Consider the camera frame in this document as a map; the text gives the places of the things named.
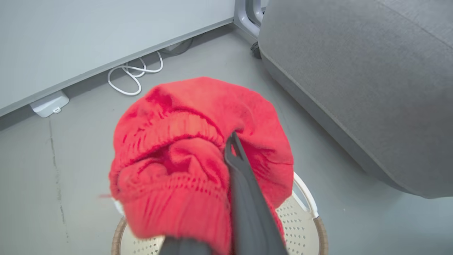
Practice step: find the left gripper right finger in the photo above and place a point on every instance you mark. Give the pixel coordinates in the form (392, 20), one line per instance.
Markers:
(247, 198)

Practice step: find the white power adapter box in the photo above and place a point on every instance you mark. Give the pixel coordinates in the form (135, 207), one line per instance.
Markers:
(49, 104)

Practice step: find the white partition panel grey frame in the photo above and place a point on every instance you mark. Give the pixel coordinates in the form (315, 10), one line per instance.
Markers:
(88, 35)

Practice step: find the grey partition leg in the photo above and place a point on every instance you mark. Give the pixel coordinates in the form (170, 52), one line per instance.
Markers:
(242, 17)
(257, 10)

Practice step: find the black caster wheel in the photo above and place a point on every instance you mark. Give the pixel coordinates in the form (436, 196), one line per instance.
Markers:
(256, 50)

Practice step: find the grey fabric sofa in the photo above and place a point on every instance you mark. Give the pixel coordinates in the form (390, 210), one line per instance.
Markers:
(354, 88)

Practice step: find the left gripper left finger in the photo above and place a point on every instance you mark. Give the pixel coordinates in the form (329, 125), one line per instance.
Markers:
(184, 247)

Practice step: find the white perforated laundry basket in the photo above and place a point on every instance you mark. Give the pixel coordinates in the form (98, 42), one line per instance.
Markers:
(300, 226)

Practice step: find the red white garment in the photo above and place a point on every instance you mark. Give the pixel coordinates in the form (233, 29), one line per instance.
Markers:
(184, 159)

